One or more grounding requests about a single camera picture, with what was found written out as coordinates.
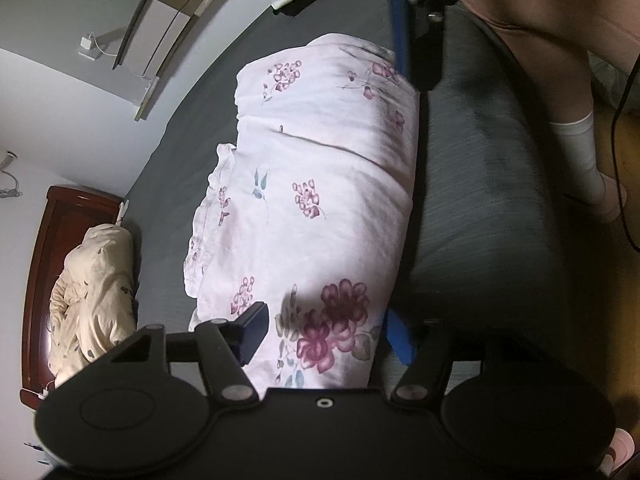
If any white wall cable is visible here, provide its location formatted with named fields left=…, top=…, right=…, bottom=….
left=0, top=151, right=24, bottom=200

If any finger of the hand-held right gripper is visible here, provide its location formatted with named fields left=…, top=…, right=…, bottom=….
left=386, top=0, right=414, bottom=80
left=407, top=4, right=447, bottom=94

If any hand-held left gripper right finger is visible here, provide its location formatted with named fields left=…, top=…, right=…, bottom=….
left=384, top=309, right=552, bottom=407

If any dark red wooden headboard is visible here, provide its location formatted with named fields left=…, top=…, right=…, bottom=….
left=20, top=185, right=132, bottom=403

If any beige heart print duvet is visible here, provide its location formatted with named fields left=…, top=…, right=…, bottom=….
left=47, top=224, right=138, bottom=388

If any pink floral garment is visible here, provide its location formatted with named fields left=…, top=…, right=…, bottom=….
left=182, top=32, right=421, bottom=391

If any beige cabinet dark trim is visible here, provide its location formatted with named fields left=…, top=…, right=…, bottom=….
left=112, top=0, right=226, bottom=81

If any black cable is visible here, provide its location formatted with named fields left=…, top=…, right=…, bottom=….
left=611, top=52, right=640, bottom=253

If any white sock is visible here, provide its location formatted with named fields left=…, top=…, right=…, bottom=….
left=549, top=112, right=609, bottom=207

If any white charger cable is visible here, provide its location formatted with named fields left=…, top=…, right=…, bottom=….
left=96, top=44, right=156, bottom=82

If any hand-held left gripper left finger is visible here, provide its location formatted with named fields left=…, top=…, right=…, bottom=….
left=105, top=301, right=270, bottom=408

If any white wall charger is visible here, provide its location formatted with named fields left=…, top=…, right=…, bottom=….
left=77, top=32, right=100, bottom=60

